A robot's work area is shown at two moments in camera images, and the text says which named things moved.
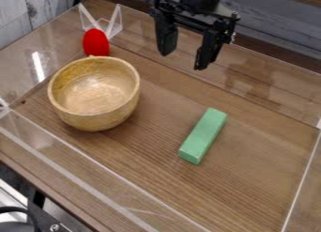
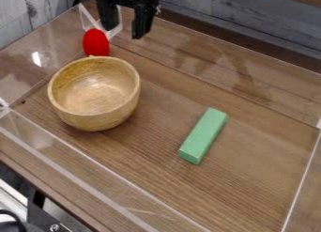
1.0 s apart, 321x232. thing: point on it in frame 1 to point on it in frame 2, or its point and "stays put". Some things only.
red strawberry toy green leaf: x=95 y=42 stays put
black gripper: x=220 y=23 to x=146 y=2
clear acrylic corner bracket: x=111 y=26 stays put
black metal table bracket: x=50 y=218 stays put
